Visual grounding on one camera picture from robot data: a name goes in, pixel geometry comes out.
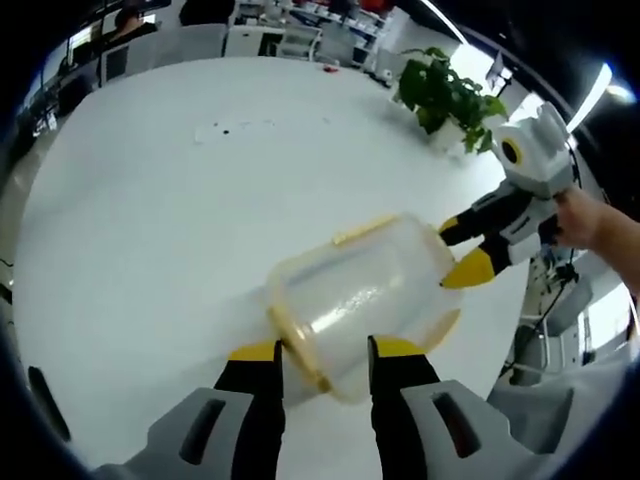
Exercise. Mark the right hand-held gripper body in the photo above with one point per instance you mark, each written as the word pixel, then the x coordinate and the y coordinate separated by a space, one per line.
pixel 537 155

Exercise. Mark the green potted plant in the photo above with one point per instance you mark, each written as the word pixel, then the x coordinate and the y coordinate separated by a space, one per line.
pixel 450 100

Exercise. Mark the white office chair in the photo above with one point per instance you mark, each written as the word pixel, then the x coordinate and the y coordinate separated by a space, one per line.
pixel 300 42
pixel 202 42

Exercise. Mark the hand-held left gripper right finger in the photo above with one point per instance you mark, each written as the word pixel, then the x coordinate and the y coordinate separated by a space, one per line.
pixel 400 395

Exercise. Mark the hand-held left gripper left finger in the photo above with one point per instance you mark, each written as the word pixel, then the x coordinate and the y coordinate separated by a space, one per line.
pixel 250 395

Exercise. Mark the small red object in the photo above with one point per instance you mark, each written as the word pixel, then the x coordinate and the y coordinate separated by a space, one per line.
pixel 331 69

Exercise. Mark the person's right hand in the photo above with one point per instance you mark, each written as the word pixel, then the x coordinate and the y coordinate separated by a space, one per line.
pixel 585 222

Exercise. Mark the clear plastic food container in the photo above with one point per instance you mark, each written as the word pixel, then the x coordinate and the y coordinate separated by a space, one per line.
pixel 360 310

